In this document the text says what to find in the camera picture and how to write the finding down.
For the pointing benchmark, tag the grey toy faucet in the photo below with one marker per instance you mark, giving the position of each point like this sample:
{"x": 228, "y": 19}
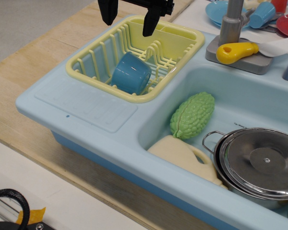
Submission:
{"x": 232, "y": 24}

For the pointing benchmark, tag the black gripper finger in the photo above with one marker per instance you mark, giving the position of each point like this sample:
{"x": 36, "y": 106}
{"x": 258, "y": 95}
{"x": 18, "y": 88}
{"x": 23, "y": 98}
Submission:
{"x": 109, "y": 10}
{"x": 150, "y": 21}

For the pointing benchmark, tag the green toy bitter melon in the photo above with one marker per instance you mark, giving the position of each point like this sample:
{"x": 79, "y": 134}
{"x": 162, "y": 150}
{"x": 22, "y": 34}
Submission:
{"x": 191, "y": 117}

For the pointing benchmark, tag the blue plastic cup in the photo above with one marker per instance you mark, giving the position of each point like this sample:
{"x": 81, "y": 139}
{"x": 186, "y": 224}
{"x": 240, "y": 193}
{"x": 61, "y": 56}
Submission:
{"x": 131, "y": 74}

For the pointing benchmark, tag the light blue toy sink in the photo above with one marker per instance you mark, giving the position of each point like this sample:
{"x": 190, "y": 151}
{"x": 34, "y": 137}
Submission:
{"x": 117, "y": 134}

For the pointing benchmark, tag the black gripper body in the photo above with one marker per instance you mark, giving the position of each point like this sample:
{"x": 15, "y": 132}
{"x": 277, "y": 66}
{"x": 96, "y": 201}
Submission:
{"x": 163, "y": 7}

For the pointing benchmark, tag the yellow handled toy knife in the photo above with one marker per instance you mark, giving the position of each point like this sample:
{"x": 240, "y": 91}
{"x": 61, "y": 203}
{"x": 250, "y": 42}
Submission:
{"x": 232, "y": 52}

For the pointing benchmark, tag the yellow dish drying rack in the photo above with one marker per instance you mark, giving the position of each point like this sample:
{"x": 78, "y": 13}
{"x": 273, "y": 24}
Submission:
{"x": 166, "y": 51}

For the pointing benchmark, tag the red cup in background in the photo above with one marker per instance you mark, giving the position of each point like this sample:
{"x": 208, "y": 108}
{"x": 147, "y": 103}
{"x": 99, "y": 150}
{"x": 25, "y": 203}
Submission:
{"x": 280, "y": 5}

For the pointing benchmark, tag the blue cup in background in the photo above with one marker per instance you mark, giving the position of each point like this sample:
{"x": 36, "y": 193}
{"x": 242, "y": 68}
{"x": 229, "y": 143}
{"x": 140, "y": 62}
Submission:
{"x": 264, "y": 12}

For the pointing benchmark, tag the cream plastic jug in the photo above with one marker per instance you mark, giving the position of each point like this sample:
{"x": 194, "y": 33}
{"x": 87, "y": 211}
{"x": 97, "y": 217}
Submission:
{"x": 187, "y": 157}

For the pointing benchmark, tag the yellow tape piece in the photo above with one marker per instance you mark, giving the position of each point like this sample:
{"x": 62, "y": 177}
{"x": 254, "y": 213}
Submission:
{"x": 35, "y": 216}

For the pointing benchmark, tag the light blue plate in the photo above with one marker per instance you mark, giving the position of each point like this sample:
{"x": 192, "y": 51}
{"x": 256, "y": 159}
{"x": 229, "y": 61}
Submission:
{"x": 216, "y": 10}

